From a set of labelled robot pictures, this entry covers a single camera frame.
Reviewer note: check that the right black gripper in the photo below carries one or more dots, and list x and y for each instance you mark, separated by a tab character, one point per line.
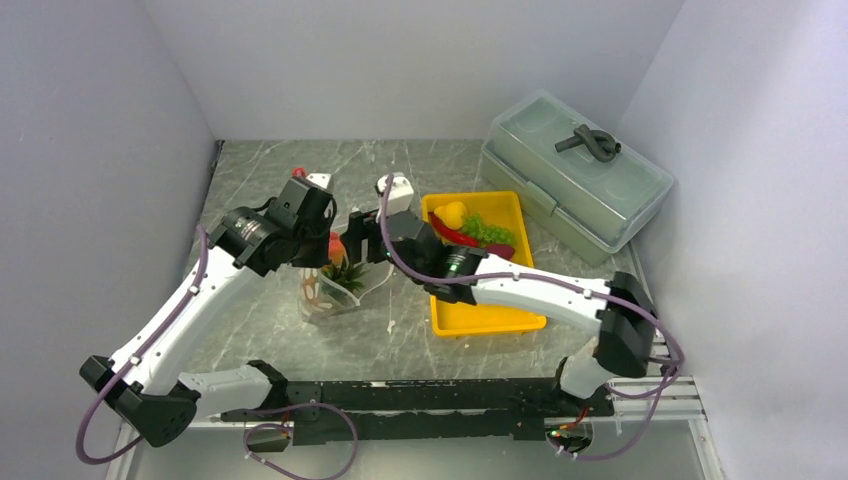
364	226

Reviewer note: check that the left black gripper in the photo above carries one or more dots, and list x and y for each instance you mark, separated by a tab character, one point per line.
320	257

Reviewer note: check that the toy peach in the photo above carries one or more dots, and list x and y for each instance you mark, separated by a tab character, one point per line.
337	252

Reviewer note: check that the orange toy pineapple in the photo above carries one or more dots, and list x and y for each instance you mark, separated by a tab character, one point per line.
346	275

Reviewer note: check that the clear zip top bag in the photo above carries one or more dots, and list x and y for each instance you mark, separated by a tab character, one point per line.
321	298

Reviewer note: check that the yellow toy lemon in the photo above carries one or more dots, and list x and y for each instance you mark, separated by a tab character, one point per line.
452	215

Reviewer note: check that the yellow plastic tray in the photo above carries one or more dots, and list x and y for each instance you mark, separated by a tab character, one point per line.
502	209

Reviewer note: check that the purple toy sweet potato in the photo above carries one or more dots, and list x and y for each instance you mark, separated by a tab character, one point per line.
503	251

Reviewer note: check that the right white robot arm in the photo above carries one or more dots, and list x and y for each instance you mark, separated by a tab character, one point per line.
617	314

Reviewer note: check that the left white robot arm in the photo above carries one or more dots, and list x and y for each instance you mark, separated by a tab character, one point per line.
145	382

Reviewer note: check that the red toy chili pepper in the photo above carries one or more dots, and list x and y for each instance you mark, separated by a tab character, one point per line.
453	236

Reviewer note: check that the green toy grapes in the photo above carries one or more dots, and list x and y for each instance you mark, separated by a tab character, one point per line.
485	233

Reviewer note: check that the green translucent storage box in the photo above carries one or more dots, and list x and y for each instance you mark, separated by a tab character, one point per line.
577	180

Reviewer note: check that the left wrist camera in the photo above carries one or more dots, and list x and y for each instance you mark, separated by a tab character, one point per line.
305	203

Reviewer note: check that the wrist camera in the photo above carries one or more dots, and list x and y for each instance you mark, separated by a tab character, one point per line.
305	203
400	195

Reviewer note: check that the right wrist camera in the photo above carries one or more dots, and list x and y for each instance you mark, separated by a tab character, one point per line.
400	195

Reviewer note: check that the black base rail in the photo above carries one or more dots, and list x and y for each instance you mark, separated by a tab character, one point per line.
519	408

